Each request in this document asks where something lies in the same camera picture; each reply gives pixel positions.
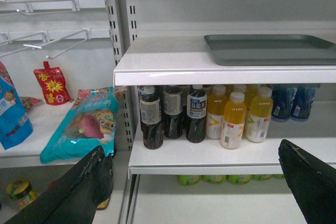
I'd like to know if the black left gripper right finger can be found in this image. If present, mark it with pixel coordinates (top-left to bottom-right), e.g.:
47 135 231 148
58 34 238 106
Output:
278 139 335 223

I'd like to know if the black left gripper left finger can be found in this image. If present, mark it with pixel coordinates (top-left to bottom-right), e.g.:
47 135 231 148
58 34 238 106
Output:
6 145 113 223

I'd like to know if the grey rectangular serving tray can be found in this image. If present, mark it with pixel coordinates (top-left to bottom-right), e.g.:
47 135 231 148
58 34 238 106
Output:
204 34 335 67

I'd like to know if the yellow lid sauce jar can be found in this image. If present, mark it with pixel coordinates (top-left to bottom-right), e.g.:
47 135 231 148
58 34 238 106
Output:
6 177 38 210

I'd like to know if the teal snack bag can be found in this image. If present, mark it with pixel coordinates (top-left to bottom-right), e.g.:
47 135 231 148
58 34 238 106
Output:
40 87 125 164

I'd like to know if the orange juice bottle right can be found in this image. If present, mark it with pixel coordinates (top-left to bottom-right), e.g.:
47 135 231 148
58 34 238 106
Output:
245 87 273 143

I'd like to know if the orange juice bottle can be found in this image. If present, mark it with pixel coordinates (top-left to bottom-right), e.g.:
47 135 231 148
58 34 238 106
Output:
206 84 227 140
245 87 273 143
220 91 247 150

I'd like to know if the white left shelf board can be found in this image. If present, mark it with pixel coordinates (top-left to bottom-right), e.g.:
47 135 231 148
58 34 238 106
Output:
1 102 74 168

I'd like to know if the white shelf board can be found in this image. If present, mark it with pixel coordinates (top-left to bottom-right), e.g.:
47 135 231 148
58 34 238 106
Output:
113 36 335 86
128 108 336 175
1 102 74 168

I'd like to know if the blue drink bottle left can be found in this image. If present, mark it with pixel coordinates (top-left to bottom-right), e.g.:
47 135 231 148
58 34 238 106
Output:
271 84 297 122

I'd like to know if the blue snack bag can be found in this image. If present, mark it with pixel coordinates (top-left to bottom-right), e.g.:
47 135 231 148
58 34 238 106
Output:
1 63 33 150

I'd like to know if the orange juice bottle front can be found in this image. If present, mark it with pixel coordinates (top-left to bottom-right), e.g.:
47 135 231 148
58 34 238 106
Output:
220 91 247 150

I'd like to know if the white middle shelf board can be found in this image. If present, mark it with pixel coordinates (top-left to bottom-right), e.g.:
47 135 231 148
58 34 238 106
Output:
128 108 336 175

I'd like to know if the green bottle row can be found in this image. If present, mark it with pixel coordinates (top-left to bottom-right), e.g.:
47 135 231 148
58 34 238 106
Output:
176 174 284 186

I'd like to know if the red spouted sauce pouch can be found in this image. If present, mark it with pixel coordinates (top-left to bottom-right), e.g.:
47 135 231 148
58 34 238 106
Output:
33 61 71 105

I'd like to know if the orange juice bottle left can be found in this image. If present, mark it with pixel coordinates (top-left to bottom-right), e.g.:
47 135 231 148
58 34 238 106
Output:
206 84 227 140

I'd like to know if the dark tea bottle blue label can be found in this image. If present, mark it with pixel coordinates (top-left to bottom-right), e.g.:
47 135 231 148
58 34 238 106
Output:
186 84 207 143

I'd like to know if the dark tea bottle middle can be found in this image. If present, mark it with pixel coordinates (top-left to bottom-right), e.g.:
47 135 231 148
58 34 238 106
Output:
163 85 183 139

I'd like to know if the white peg hook lower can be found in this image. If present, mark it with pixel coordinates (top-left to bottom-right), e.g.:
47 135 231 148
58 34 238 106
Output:
1 28 92 59

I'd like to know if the white peg hook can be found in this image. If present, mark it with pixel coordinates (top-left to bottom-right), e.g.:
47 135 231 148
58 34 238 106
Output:
1 0 80 16
1 28 92 59

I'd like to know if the white upper shelf board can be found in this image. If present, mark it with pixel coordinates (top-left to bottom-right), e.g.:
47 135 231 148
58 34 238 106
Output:
113 36 335 86

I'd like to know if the white peg hook upper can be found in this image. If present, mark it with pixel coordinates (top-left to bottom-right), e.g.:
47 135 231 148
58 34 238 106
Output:
1 0 80 16

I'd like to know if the slotted shelf upright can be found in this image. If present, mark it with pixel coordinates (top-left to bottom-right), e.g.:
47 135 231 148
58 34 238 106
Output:
106 0 135 152

